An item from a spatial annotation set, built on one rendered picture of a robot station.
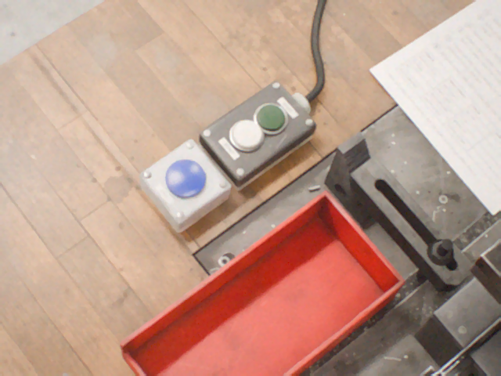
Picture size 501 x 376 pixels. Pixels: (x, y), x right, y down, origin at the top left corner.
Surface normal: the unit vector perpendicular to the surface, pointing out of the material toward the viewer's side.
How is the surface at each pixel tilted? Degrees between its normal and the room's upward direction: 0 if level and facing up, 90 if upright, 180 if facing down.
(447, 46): 1
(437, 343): 90
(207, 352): 0
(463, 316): 0
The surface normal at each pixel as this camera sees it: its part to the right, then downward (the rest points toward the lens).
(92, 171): 0.07, -0.38
